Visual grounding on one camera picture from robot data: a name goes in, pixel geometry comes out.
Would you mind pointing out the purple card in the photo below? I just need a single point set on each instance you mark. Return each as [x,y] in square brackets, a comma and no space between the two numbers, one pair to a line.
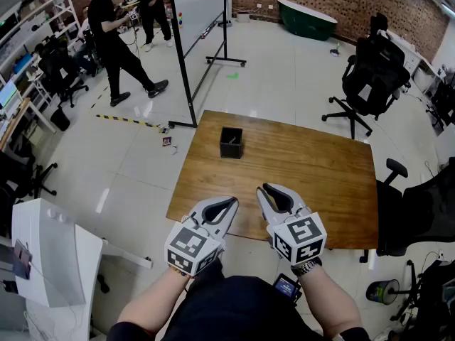
[167,141]

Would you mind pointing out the mounted phone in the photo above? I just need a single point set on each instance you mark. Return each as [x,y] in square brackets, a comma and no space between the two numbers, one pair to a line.
[22,259]

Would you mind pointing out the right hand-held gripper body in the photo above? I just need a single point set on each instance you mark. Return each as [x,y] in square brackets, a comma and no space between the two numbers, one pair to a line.
[302,240]

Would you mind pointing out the black square container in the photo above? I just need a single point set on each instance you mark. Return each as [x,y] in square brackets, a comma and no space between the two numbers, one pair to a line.
[230,150]

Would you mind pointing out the black chair base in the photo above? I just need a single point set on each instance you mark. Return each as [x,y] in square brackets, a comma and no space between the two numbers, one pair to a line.
[423,293]

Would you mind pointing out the person's dark clothing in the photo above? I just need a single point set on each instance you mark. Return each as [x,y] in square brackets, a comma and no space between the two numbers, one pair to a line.
[234,311]

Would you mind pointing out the small device with screen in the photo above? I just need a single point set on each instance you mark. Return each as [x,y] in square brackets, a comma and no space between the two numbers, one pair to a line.
[286,287]

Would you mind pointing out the white cabinet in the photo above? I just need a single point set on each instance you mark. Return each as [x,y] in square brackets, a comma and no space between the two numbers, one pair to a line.
[405,53]

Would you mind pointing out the black trash bin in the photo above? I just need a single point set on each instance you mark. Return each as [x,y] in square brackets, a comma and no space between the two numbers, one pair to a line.
[60,119]

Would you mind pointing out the white metal shelf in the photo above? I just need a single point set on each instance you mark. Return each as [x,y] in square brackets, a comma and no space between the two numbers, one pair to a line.
[39,16]

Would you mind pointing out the silver wrist watch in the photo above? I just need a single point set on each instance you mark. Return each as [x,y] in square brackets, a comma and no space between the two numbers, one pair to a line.
[305,268]

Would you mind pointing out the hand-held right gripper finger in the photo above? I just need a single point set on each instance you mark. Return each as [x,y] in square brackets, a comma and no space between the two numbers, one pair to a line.
[289,199]
[267,210]

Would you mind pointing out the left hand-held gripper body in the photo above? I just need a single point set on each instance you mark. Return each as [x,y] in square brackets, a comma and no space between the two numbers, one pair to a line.
[192,249]

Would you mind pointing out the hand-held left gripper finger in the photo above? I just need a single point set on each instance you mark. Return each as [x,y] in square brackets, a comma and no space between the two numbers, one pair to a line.
[230,219]
[204,207]

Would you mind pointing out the white machine housing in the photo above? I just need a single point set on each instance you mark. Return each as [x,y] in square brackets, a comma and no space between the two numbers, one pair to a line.
[53,254]

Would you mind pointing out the white floor box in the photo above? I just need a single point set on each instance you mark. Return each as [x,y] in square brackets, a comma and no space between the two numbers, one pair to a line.
[243,17]

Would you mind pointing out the black mesh office chair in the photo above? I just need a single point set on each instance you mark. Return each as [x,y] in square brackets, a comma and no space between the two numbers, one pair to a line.
[377,73]
[423,211]

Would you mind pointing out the wooden side desk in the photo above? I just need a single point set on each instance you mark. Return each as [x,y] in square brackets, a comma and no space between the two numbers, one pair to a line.
[14,123]

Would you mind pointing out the dark green bathtub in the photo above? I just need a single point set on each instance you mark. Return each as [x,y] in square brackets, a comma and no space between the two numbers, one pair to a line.
[305,21]

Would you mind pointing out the person's left forearm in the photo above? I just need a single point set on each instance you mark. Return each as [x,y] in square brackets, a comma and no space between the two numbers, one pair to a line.
[156,300]

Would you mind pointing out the computer monitor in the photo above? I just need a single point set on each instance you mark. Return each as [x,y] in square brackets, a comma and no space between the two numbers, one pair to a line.
[8,93]

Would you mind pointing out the rolling whiteboard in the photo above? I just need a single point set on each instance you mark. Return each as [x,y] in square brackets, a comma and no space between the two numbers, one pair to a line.
[199,9]

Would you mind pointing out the person's right forearm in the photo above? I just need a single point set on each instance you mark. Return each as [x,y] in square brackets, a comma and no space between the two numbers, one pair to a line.
[327,297]

